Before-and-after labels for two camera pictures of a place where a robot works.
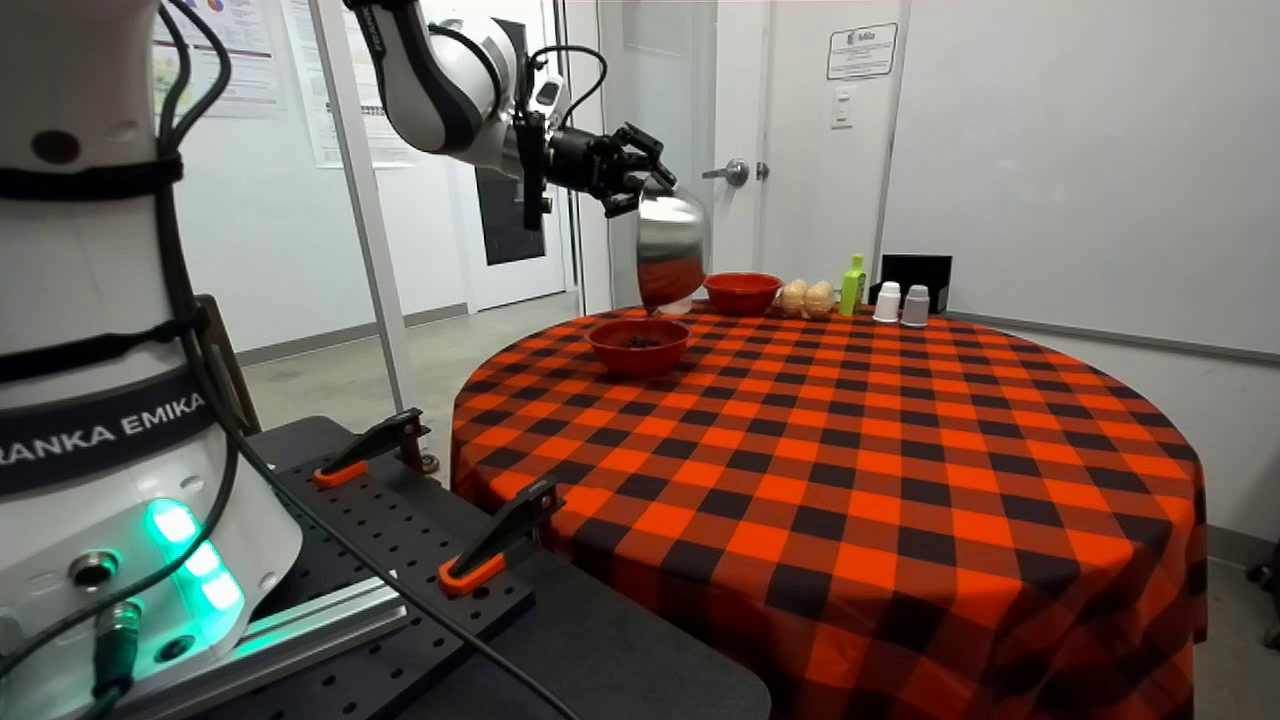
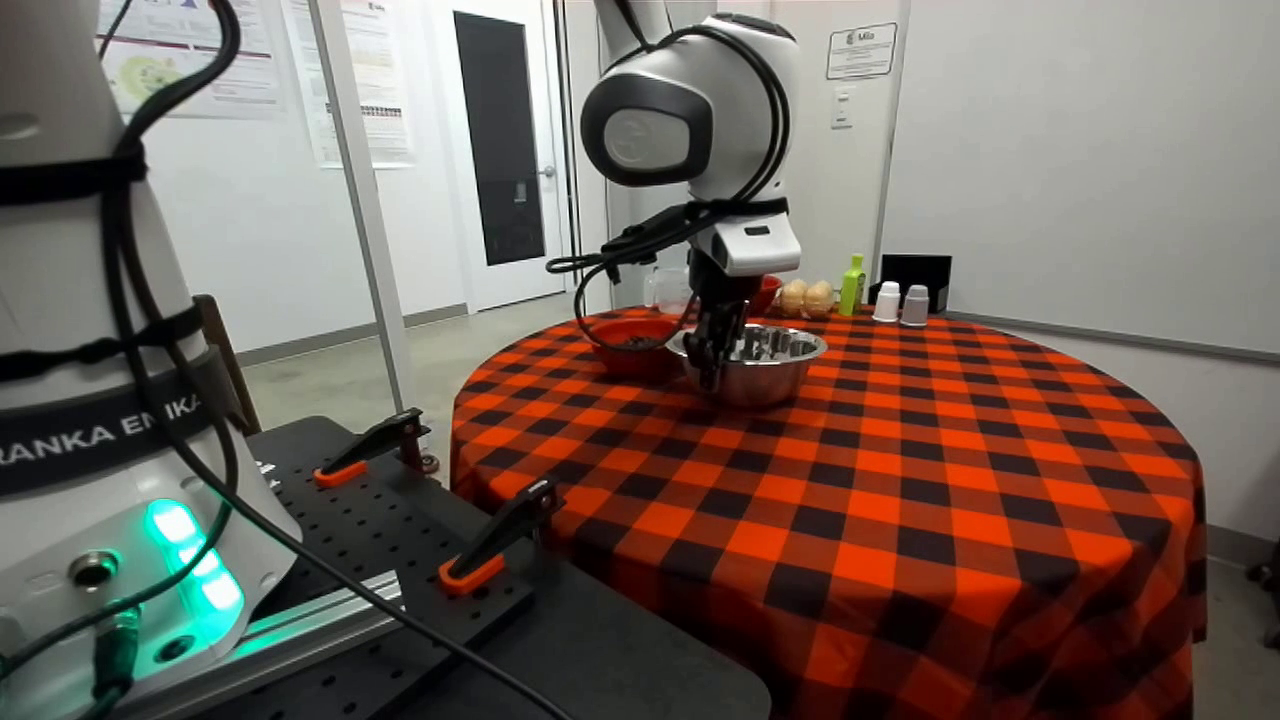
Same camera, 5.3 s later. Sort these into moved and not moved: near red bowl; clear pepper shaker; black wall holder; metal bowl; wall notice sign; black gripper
Moved: black gripper; metal bowl
Not moved: black wall holder; near red bowl; clear pepper shaker; wall notice sign
